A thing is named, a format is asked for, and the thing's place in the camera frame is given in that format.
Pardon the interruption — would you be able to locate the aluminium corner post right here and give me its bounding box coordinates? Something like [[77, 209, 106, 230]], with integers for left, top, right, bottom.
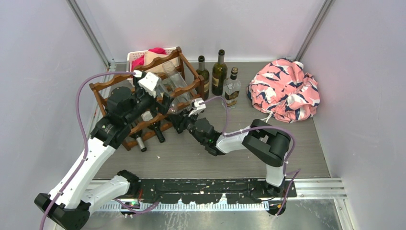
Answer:
[[295, 0, 335, 61]]

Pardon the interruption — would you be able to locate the dark green bottle far left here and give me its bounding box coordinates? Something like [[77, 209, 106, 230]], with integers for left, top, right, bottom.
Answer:
[[196, 55, 210, 100]]

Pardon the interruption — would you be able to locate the aluminium corner post left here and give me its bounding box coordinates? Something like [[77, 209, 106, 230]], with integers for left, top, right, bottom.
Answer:
[[66, 0, 112, 68]]

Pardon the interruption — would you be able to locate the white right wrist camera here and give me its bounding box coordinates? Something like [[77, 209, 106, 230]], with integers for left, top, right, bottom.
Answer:
[[188, 98, 206, 117]]

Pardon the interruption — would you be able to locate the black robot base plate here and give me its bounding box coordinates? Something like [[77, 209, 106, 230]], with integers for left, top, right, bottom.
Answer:
[[119, 178, 297, 204]]

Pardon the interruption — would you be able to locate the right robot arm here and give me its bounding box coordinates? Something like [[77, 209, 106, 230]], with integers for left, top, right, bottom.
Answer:
[[169, 115, 296, 197]]

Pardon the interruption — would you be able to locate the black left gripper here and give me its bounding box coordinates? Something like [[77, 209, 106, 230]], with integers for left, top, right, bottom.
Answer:
[[124, 76, 173, 125]]

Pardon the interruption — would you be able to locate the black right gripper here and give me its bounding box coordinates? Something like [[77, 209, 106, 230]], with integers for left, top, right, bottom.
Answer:
[[169, 108, 205, 145]]

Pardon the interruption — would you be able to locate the dark bottle cream label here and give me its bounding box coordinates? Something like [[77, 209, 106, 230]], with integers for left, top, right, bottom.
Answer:
[[141, 111, 166, 143]]

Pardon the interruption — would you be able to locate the aluminium frame rail front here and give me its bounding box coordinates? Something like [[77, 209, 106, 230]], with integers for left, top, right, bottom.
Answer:
[[85, 178, 347, 215]]

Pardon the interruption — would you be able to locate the dark green bottle far back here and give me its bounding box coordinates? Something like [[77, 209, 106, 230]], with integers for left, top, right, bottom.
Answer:
[[212, 49, 228, 96]]

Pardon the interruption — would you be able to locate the dark green bottle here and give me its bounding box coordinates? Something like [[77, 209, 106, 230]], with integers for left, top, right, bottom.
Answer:
[[212, 49, 228, 96], [196, 55, 210, 100]]

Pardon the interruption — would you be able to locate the red cloth in basket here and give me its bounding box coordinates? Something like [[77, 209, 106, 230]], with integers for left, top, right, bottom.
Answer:
[[127, 47, 172, 70]]

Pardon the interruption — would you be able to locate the pink shark print cloth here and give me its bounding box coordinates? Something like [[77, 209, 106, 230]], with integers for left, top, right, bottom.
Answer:
[[246, 58, 320, 123]]

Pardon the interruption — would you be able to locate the beige folded cloth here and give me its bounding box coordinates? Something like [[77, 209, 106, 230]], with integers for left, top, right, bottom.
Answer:
[[143, 50, 180, 77]]

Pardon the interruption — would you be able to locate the clear bottle with dark cap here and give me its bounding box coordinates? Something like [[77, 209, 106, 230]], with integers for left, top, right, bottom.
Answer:
[[222, 67, 241, 108]]

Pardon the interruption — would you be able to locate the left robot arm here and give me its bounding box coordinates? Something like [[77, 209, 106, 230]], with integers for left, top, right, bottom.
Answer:
[[34, 87, 174, 230]]

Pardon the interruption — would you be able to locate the wooden wine rack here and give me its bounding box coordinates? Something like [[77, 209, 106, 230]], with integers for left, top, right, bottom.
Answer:
[[89, 46, 203, 150]]

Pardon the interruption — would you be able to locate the aluminium corner post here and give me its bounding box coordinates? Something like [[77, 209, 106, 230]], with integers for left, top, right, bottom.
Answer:
[[66, 0, 112, 68], [295, 0, 335, 61]]

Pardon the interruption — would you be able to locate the small clear glass bottle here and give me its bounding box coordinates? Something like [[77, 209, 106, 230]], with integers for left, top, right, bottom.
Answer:
[[155, 78, 186, 115]]

